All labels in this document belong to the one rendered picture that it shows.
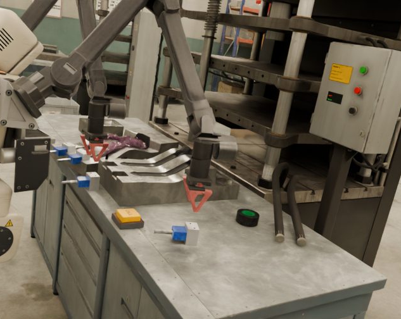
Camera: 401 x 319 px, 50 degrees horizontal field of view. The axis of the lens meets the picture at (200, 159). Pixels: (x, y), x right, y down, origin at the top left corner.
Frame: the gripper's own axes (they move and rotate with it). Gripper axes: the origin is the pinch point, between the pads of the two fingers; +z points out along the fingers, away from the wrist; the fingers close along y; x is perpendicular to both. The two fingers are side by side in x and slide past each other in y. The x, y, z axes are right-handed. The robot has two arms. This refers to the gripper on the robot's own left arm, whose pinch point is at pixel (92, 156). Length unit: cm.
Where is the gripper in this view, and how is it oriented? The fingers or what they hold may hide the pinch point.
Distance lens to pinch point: 162.1
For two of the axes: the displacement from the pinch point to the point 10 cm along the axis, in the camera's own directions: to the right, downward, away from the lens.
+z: -1.5, 9.5, 2.7
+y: -5.2, -3.1, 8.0
